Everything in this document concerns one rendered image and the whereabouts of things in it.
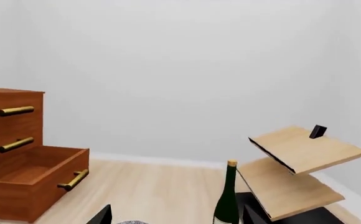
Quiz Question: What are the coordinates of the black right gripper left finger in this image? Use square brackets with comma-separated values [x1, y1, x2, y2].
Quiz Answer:
[85, 203, 113, 224]

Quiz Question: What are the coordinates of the green wine bottle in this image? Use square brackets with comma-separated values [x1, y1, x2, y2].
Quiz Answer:
[213, 159, 241, 224]

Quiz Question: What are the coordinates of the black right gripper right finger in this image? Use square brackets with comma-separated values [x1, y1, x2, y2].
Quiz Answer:
[243, 204, 271, 224]

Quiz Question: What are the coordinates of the black shelf base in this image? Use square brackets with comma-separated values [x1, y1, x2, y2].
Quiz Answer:
[235, 192, 337, 224]

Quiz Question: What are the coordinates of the brown wooden cabinet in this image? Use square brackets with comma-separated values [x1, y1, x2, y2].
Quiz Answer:
[0, 86, 46, 182]

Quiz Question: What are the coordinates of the open brown wooden drawer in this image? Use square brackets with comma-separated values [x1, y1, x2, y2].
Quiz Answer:
[0, 144, 90, 223]

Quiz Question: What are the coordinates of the small black block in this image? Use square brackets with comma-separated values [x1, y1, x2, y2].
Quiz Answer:
[309, 124, 328, 140]

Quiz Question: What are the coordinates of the brass drawer handle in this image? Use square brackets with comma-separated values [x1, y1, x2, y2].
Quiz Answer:
[0, 105, 35, 118]
[57, 168, 90, 192]
[0, 136, 35, 154]

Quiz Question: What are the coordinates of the light wooden shelf board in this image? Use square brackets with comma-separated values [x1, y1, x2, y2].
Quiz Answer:
[237, 157, 345, 222]
[248, 125, 361, 175]

